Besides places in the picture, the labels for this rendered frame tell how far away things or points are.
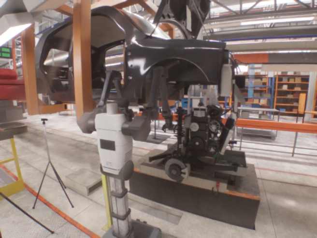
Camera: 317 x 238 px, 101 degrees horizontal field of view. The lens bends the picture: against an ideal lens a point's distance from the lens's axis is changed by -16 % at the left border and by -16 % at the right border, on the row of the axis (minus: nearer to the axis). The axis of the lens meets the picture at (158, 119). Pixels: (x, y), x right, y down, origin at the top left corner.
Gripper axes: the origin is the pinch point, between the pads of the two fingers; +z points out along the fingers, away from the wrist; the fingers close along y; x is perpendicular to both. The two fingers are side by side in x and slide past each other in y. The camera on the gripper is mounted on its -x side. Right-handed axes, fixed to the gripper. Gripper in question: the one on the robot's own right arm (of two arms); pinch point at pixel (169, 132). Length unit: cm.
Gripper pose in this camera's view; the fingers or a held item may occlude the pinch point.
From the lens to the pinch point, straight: 159.5
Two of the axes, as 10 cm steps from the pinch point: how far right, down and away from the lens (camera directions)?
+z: 1.8, 7.7, 6.1
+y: -9.3, -0.6, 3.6
